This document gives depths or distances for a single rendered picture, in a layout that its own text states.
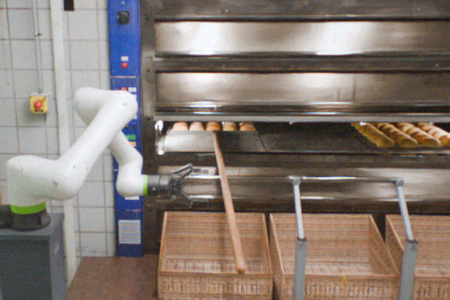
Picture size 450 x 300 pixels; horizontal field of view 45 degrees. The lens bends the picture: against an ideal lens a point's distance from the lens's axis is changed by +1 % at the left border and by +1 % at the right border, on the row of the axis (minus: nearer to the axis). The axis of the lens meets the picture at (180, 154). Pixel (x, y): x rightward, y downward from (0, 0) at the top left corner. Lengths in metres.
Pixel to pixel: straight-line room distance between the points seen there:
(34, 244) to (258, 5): 1.63
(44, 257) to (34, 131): 1.19
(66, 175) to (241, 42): 1.37
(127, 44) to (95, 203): 0.90
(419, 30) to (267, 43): 0.76
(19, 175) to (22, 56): 1.18
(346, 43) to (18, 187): 1.79
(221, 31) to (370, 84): 0.82
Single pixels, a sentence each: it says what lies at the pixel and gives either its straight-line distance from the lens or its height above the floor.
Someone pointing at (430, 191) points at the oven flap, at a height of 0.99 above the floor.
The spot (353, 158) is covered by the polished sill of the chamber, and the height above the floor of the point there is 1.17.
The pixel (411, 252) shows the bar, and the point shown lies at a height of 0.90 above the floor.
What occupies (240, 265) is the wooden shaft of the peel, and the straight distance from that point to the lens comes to 1.70.
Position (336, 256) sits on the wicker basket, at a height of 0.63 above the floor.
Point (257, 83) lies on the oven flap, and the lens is 2.90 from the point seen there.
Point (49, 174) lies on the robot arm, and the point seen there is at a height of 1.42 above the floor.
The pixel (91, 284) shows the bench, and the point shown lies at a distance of 2.91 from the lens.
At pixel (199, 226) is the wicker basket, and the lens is 3.04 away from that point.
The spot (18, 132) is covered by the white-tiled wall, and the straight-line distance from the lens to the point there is 3.08.
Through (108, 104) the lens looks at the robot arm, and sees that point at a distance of 2.05.
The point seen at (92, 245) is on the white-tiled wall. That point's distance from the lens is 3.20.
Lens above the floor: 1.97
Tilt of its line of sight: 16 degrees down
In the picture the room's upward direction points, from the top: straight up
